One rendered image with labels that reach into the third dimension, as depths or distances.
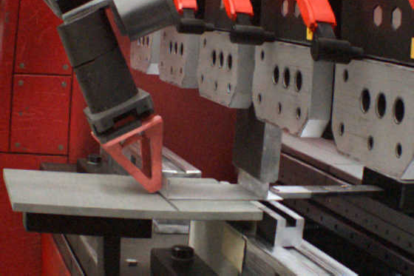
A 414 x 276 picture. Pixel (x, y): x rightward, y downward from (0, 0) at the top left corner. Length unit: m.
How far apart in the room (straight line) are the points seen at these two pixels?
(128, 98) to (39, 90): 0.87
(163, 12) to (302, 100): 0.23
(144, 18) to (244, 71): 0.12
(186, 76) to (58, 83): 0.71
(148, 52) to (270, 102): 0.52
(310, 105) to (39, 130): 1.12
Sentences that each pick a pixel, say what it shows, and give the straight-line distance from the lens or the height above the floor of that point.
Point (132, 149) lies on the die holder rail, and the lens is 1.51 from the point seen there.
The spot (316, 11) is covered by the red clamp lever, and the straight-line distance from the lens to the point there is 0.70.
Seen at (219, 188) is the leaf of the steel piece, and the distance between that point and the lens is 1.06.
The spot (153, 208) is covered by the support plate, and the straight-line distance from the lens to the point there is 0.93.
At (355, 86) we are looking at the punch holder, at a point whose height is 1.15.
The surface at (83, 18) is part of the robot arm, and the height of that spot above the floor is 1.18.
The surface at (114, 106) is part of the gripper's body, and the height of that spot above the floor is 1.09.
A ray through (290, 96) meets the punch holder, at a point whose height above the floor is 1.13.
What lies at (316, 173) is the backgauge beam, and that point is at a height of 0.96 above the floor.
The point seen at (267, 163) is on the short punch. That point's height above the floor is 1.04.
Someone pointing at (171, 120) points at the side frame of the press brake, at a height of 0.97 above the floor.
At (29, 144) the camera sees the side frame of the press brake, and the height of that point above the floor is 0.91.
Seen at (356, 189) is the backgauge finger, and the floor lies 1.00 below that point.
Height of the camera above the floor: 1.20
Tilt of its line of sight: 7 degrees down
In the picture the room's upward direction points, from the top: 4 degrees clockwise
